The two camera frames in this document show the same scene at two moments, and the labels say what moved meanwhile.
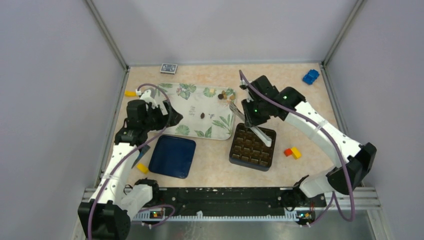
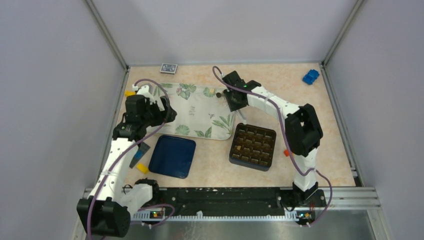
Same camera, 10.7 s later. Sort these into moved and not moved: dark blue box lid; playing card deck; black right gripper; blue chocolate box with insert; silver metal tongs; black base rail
Moved: silver metal tongs; black right gripper
Not moved: dark blue box lid; black base rail; playing card deck; blue chocolate box with insert
